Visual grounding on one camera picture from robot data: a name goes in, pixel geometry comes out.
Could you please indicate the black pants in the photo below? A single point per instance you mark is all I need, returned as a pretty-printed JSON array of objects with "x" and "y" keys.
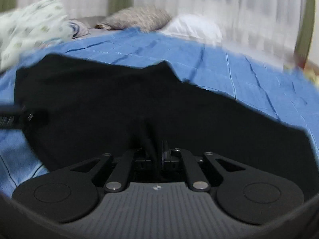
[{"x": 82, "y": 109}]

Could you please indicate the striped cloth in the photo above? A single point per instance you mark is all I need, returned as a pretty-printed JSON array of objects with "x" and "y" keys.
[{"x": 79, "y": 29}]

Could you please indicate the green curtain right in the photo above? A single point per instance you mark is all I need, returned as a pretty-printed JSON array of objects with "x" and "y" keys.
[{"x": 305, "y": 33}]

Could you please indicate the grey patterned pillow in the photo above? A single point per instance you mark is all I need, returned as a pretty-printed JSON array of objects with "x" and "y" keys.
[{"x": 147, "y": 19}]

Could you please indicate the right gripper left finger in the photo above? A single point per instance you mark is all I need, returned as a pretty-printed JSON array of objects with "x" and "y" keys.
[{"x": 72, "y": 192}]

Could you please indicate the grey bed sheet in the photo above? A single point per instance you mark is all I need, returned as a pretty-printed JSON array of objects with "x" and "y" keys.
[{"x": 233, "y": 46}]

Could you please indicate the blue checked blanket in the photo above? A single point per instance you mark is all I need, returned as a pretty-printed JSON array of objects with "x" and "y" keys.
[{"x": 287, "y": 97}]

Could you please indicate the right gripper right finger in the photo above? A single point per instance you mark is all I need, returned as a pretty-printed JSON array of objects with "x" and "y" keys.
[{"x": 246, "y": 194}]

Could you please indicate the floral white pillow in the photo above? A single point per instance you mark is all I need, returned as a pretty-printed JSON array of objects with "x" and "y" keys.
[{"x": 36, "y": 26}]

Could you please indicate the white sheer curtain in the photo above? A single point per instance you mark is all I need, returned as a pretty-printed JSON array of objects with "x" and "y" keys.
[{"x": 267, "y": 25}]

